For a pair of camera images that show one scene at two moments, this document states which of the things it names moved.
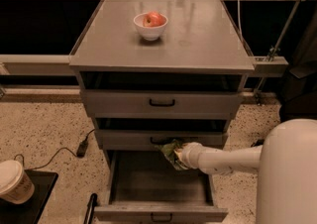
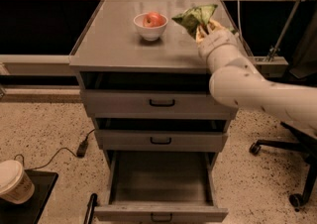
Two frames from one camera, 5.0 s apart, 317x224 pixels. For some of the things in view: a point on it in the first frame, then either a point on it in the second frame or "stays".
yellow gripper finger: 178,154 -> 199,35
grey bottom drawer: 141,189 stays
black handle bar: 91,208 stays
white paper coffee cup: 15,184 stays
